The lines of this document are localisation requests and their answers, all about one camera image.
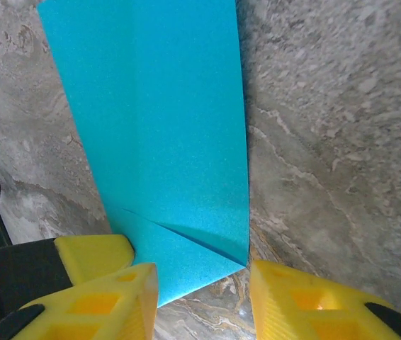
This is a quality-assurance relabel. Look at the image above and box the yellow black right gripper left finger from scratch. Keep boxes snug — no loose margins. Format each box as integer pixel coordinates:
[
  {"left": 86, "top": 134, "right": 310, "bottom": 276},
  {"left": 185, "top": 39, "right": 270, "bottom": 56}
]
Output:
[{"left": 0, "top": 261, "right": 160, "bottom": 340}]

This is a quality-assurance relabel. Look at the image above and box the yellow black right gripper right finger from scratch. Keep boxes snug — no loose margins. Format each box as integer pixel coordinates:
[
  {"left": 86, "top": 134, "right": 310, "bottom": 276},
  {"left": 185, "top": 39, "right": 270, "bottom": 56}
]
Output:
[{"left": 249, "top": 259, "right": 401, "bottom": 340}]

